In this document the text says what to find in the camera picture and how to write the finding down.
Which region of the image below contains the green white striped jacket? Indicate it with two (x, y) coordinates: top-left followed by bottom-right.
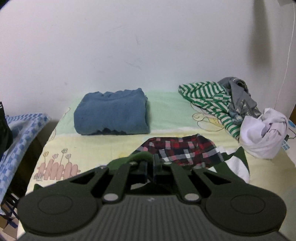
(107, 134), (250, 183)

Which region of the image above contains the pastel cartoon bed sheet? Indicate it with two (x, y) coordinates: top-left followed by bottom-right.
(27, 92), (295, 207)

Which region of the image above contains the folded blue sweater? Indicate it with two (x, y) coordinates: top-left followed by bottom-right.
(73, 88), (150, 135)

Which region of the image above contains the white crumpled shirt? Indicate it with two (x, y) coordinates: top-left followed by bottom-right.
(239, 108), (288, 159)

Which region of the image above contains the green white striped shirt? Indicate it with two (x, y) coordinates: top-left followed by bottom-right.
(178, 81), (240, 140)

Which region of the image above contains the grey garment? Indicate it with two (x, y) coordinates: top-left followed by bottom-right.
(218, 77), (261, 126)

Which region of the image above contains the blue checkered cloth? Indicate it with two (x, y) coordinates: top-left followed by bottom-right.
(1, 113), (50, 200)

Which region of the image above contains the black bag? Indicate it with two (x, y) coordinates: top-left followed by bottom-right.
(0, 102), (13, 159)

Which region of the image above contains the white hanging cable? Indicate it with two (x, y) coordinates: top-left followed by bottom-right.
(273, 3), (293, 110)

